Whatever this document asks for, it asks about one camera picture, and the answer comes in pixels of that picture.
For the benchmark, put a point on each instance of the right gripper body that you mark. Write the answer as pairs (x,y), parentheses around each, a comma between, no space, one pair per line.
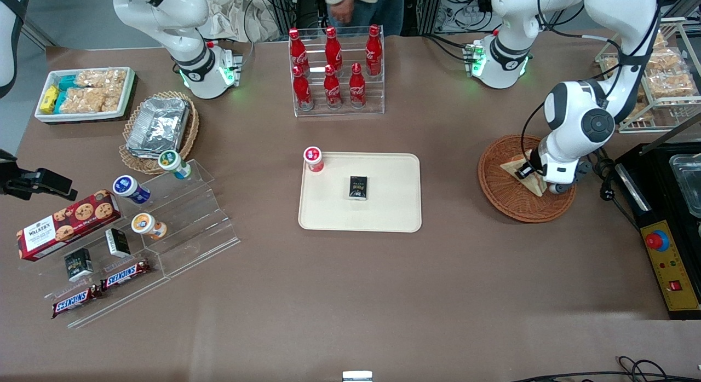
(21,183)

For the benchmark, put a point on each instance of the triangular white bread sandwich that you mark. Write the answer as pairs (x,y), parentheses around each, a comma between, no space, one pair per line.
(509,167)

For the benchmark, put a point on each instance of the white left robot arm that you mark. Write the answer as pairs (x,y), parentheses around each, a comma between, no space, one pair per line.
(624,21)

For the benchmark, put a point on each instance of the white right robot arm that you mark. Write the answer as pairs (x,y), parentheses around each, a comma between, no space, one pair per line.
(191,70)

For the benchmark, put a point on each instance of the brown round wicker basket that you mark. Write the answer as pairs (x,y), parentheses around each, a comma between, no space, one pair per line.
(504,201)

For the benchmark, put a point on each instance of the white rectangular snack tray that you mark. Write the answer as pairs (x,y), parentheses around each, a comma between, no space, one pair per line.
(127,92)

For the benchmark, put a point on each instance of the cream plastic tray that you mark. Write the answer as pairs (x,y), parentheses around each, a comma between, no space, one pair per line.
(394,212)

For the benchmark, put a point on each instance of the light oval wicker basket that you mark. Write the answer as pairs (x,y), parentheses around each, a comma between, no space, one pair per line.
(191,133)

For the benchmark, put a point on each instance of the bystander hand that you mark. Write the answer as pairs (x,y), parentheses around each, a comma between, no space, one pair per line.
(344,11)

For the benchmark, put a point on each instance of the red Walkers cookie box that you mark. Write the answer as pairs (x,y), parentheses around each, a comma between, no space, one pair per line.
(60,229)

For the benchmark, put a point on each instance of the blue cap yogurt bottle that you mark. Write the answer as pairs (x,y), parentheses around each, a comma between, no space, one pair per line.
(127,186)

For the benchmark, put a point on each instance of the small black box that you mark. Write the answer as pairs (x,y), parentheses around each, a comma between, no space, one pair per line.
(118,242)
(358,187)
(78,264)

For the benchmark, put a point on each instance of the teal snack packet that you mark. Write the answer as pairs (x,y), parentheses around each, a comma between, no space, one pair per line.
(60,102)
(67,82)

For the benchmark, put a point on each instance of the orange cap yogurt bottle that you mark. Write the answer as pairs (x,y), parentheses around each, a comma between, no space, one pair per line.
(143,224)

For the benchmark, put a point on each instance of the yellow snack packet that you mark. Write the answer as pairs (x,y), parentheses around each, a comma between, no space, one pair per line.
(49,99)

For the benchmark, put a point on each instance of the clear bag rice crackers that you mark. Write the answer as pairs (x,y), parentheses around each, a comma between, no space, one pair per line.
(661,40)
(101,77)
(672,84)
(642,113)
(82,100)
(665,59)

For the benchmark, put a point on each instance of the Snickers chocolate bar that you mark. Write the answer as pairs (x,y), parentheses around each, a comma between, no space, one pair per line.
(125,274)
(76,301)

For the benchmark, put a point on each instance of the black appliance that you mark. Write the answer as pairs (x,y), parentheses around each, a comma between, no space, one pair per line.
(651,207)

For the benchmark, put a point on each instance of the green cap yogurt bottle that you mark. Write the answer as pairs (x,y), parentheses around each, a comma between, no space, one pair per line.
(171,161)

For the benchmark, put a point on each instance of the grey metal bar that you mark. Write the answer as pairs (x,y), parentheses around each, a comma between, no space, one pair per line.
(673,134)

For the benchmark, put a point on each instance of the stacked aluminium foil trays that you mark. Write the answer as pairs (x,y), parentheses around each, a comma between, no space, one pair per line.
(159,125)

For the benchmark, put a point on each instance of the red emergency stop button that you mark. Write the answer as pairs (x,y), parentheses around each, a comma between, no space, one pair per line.
(656,240)

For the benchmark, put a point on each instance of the clear rectangular container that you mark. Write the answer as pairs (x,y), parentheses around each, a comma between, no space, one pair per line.
(689,185)

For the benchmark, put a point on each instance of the clear acrylic stepped display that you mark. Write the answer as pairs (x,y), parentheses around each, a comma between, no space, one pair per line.
(191,229)

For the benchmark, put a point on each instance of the yellow control panel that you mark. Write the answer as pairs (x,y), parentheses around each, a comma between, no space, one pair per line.
(676,272)

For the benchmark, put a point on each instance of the red cola bottle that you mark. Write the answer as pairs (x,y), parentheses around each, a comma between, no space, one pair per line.
(357,89)
(373,51)
(298,51)
(332,89)
(302,92)
(333,48)

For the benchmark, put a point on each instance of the clear acrylic bottle rack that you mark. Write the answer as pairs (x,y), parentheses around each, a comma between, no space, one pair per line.
(339,111)

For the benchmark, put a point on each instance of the red cap yogurt bottle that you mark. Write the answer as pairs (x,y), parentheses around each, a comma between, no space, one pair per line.
(314,157)

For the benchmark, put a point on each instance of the person in blue jeans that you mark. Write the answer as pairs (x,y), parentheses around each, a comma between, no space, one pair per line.
(378,7)

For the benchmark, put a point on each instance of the beige cloth bag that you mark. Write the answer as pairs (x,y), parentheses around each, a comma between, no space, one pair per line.
(235,18)

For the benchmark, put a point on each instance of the small white object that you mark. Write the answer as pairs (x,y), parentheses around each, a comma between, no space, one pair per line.
(357,376)

